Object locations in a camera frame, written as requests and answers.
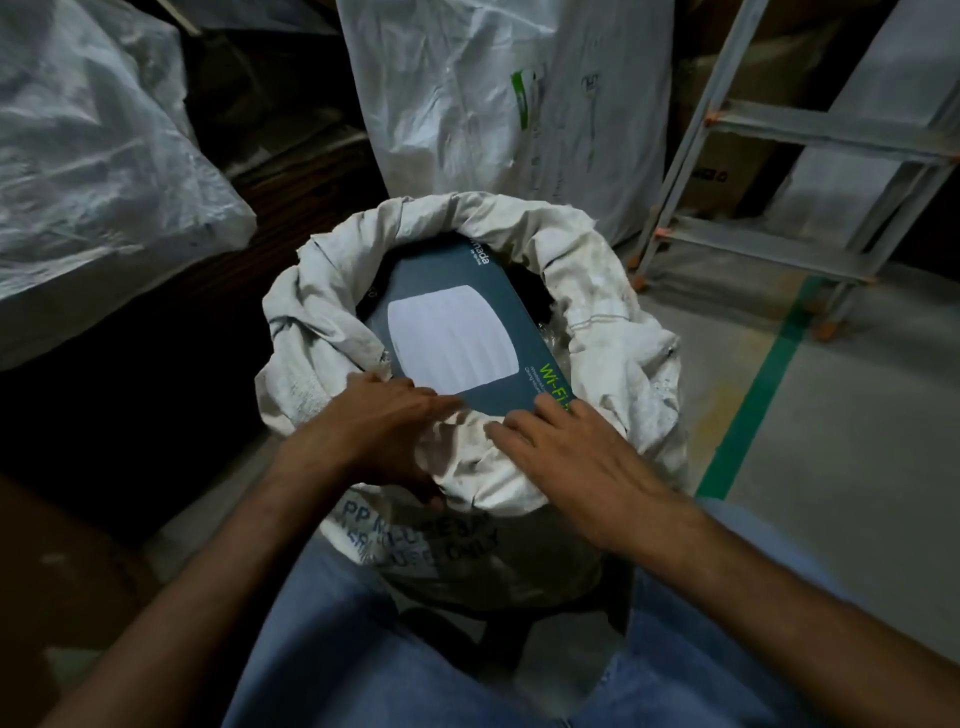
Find tall white sack green mark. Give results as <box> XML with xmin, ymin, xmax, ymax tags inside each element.
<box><xmin>335</xmin><ymin>0</ymin><xmax>676</xmax><ymax>247</ymax></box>

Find large white sack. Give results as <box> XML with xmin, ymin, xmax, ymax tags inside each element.
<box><xmin>0</xmin><ymin>0</ymin><xmax>258</xmax><ymax>373</ymax></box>

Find person's right forearm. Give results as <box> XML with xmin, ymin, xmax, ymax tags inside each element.
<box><xmin>637</xmin><ymin>502</ymin><xmax>960</xmax><ymax>728</ymax></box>

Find dark box white label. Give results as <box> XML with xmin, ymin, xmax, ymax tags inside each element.
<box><xmin>362</xmin><ymin>234</ymin><xmax>577</xmax><ymax>419</ymax></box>

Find dark wooden panel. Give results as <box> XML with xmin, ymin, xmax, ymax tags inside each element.
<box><xmin>0</xmin><ymin>127</ymin><xmax>391</xmax><ymax>541</ymax></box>

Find brown cardboard box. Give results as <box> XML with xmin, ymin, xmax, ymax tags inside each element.
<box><xmin>0</xmin><ymin>472</ymin><xmax>163</xmax><ymax>728</ymax></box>

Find person's right leg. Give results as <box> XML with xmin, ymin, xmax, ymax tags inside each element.
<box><xmin>581</xmin><ymin>498</ymin><xmax>864</xmax><ymax>728</ymax></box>

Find aluminium step ladder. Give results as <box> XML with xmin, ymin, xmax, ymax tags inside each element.
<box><xmin>626</xmin><ymin>0</ymin><xmax>960</xmax><ymax>343</ymax></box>

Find person's right hand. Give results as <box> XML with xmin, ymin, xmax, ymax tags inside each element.
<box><xmin>483</xmin><ymin>393</ymin><xmax>705</xmax><ymax>560</ymax></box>

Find person's left leg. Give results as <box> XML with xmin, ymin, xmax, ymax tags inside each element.
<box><xmin>221</xmin><ymin>528</ymin><xmax>568</xmax><ymax>728</ymax></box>

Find person's leg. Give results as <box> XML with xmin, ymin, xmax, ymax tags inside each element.
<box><xmin>221</xmin><ymin>528</ymin><xmax>568</xmax><ymax>728</ymax></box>
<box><xmin>581</xmin><ymin>498</ymin><xmax>864</xmax><ymax>728</ymax></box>

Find stacked cardboard boxes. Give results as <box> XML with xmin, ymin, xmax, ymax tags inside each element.
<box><xmin>667</xmin><ymin>0</ymin><xmax>845</xmax><ymax>219</ymax></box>

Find white woven sack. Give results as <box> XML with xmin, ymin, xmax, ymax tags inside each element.
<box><xmin>254</xmin><ymin>191</ymin><xmax>689</xmax><ymax>613</ymax></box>

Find person's left forearm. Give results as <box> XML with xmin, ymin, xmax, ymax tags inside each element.
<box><xmin>41</xmin><ymin>457</ymin><xmax>354</xmax><ymax>728</ymax></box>

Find dark flat board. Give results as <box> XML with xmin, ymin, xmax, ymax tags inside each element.
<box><xmin>153</xmin><ymin>0</ymin><xmax>339</xmax><ymax>37</ymax></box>

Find person's left hand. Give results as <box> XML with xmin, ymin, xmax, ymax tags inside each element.
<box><xmin>275</xmin><ymin>372</ymin><xmax>466</xmax><ymax>513</ymax></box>

